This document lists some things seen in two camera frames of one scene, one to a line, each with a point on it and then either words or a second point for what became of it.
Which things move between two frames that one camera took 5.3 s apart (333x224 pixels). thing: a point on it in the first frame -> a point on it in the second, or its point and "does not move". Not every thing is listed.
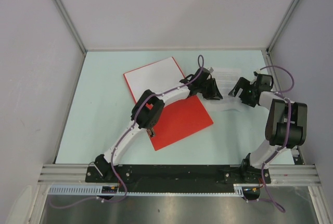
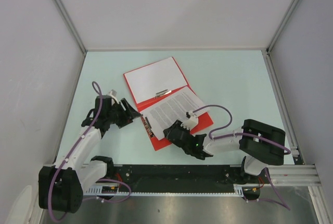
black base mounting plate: [179, 173] does not move
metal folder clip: [151, 132] does not move
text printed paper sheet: [225, 79] -> [163, 114]
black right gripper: [243, 84] -> [176, 124]
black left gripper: [214, 92] -> [128, 114]
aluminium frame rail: [279, 174] does not move
